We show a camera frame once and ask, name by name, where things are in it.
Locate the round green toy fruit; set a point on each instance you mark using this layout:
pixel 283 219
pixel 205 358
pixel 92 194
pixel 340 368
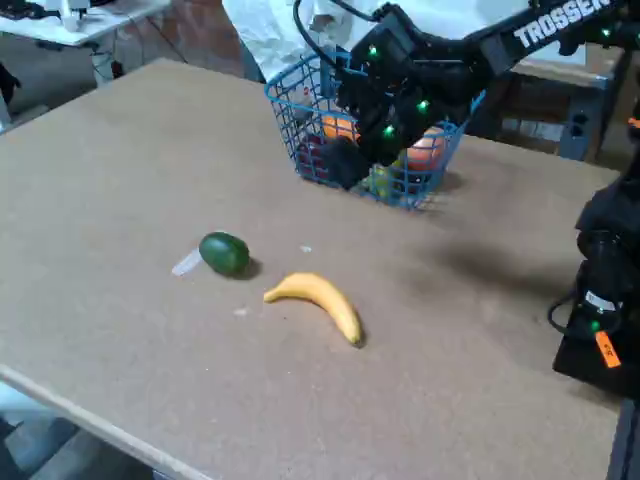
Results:
pixel 224 253

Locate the dark red toy fruit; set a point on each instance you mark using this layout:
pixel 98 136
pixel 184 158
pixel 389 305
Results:
pixel 312 157

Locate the orange toy fruit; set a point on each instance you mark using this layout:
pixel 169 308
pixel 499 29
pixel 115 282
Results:
pixel 337 127

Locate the orange-red round toy fruit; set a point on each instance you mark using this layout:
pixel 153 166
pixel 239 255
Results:
pixel 427 150

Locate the green toy grapes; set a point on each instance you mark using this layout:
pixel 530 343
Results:
pixel 382 182

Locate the yellow toy banana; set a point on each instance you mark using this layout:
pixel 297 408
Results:
pixel 325 299

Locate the wooden workbench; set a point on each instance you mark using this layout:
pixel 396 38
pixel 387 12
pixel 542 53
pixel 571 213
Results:
pixel 545 90

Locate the long white tape strip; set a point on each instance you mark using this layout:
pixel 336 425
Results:
pixel 185 264

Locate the white desk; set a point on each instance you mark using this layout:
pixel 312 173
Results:
pixel 110 22

